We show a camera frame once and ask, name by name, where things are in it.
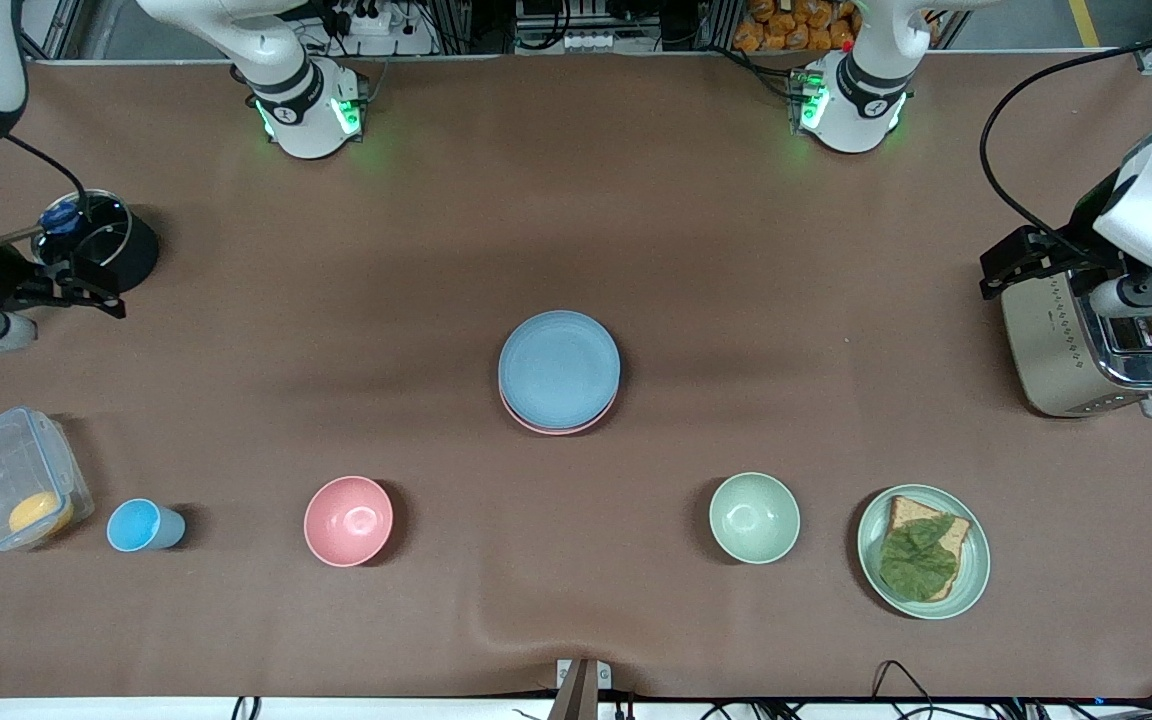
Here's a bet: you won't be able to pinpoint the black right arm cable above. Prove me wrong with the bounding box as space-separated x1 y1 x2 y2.
0 135 87 251

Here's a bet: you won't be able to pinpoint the yellow round food piece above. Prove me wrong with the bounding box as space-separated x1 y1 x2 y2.
8 490 75 536

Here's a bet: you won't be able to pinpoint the orange snack bags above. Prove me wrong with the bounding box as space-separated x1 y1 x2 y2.
733 0 862 53

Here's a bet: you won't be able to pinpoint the beige chrome toaster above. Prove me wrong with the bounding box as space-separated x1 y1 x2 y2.
1001 266 1152 419

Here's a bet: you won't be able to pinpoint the brown table cloth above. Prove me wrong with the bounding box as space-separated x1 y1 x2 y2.
0 55 1152 701

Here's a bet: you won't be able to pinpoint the blue plastic cup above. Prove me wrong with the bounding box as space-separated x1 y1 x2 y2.
106 498 187 553

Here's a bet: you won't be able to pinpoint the green lettuce leaf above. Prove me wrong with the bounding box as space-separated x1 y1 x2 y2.
879 515 959 603

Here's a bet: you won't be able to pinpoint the green shallow plate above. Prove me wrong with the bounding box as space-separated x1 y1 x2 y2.
857 484 991 620

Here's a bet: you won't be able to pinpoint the clear lidded food container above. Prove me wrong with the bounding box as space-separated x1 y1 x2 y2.
0 406 95 553

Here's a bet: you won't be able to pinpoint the black saucepan blue handle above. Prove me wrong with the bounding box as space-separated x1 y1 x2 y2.
36 190 160 296

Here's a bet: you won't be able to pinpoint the thin black floor cable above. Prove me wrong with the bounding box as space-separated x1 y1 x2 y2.
871 660 947 720

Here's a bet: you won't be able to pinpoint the pink deep bowl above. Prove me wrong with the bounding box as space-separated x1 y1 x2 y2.
303 475 395 568

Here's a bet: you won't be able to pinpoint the pink shallow plate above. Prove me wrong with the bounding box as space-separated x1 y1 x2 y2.
501 385 620 436

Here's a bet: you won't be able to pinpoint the blue shallow plate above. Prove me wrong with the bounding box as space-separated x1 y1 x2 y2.
498 311 622 424

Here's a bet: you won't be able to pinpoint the bread slice under lettuce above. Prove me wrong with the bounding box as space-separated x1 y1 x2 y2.
884 495 972 601

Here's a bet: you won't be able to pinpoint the metal table bracket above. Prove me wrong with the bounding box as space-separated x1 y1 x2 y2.
556 658 613 720

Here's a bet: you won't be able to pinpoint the green deep bowl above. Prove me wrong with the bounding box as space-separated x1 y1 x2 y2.
708 472 801 565

